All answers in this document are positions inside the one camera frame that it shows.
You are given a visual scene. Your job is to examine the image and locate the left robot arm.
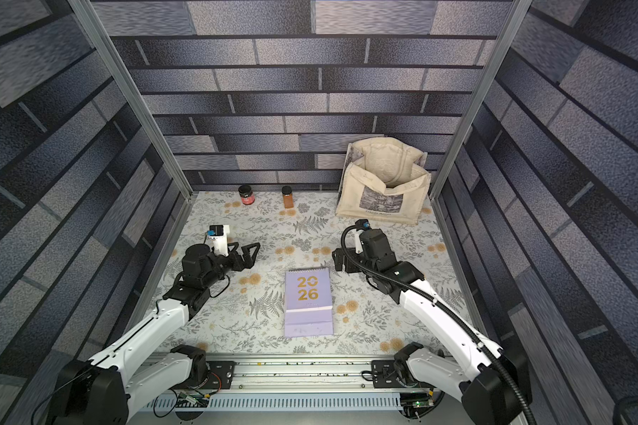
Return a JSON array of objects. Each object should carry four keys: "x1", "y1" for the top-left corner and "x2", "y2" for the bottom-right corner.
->
[{"x1": 43, "y1": 243, "x2": 261, "y2": 424}]

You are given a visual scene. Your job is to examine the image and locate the left circuit board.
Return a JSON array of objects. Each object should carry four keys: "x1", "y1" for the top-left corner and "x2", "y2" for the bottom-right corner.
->
[{"x1": 175, "y1": 391, "x2": 210, "y2": 408}]

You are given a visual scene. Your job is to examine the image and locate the aluminium frame post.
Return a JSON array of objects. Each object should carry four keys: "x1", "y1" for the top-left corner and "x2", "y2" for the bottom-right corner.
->
[
  {"x1": 67, "y1": 0, "x2": 193, "y2": 200},
  {"x1": 431, "y1": 0, "x2": 533, "y2": 204}
]

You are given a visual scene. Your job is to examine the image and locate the right aluminium frame post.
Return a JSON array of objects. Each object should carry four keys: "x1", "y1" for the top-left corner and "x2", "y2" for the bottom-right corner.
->
[{"x1": 431, "y1": 0, "x2": 533, "y2": 204}]

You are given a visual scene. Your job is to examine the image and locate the red-labelled dark jar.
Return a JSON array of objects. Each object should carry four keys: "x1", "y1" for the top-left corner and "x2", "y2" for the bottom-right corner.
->
[{"x1": 237, "y1": 184, "x2": 255, "y2": 205}]

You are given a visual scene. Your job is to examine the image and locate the aluminium mounting rail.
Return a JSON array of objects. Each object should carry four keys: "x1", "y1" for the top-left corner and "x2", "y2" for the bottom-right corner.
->
[{"x1": 84, "y1": 354, "x2": 517, "y2": 395}]

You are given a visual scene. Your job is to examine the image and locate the purple calendar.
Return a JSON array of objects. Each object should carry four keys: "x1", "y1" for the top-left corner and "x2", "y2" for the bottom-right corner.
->
[{"x1": 285, "y1": 267, "x2": 333, "y2": 338}]

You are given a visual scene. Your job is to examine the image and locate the perforated metal grille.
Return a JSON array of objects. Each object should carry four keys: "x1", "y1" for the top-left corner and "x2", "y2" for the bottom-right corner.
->
[{"x1": 141, "y1": 393, "x2": 402, "y2": 414}]

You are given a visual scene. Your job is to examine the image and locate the right circuit board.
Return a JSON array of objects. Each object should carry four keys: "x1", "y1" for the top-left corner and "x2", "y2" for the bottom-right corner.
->
[{"x1": 399, "y1": 391, "x2": 436, "y2": 420}]

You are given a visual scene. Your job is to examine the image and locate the circuit board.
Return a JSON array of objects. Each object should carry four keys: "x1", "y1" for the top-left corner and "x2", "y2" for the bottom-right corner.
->
[
  {"x1": 399, "y1": 391, "x2": 436, "y2": 420},
  {"x1": 175, "y1": 391, "x2": 210, "y2": 408}
]

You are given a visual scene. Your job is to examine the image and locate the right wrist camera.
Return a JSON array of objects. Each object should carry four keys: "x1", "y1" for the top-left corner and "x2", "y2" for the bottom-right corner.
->
[{"x1": 353, "y1": 219, "x2": 372, "y2": 255}]

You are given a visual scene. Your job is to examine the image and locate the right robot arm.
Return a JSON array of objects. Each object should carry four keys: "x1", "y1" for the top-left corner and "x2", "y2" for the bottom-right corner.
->
[{"x1": 334, "y1": 221, "x2": 536, "y2": 424}]

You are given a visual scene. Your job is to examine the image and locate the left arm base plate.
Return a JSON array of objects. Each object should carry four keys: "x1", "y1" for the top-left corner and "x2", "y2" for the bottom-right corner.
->
[{"x1": 195, "y1": 361, "x2": 237, "y2": 392}]

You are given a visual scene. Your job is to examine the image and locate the left aluminium frame post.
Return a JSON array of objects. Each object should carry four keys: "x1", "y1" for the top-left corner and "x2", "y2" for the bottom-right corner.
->
[{"x1": 67, "y1": 0, "x2": 193, "y2": 200}]

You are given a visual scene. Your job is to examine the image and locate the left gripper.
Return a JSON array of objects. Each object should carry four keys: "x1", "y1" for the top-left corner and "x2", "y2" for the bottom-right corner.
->
[{"x1": 201, "y1": 239, "x2": 261, "y2": 290}]

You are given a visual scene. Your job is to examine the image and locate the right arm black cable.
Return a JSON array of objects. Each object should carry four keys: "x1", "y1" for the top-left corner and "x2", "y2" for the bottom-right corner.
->
[{"x1": 339, "y1": 224, "x2": 538, "y2": 425}]

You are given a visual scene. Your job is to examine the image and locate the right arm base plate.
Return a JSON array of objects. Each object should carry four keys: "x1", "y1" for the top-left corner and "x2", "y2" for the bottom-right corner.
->
[{"x1": 370, "y1": 359, "x2": 435, "y2": 390}]

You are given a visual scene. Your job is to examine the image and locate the beige canvas tote bag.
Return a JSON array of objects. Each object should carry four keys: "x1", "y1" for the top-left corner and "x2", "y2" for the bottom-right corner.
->
[{"x1": 336, "y1": 137, "x2": 432, "y2": 225}]

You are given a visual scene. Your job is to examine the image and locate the amber spice jar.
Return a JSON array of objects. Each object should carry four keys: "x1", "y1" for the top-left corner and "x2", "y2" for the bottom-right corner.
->
[{"x1": 282, "y1": 186, "x2": 294, "y2": 209}]

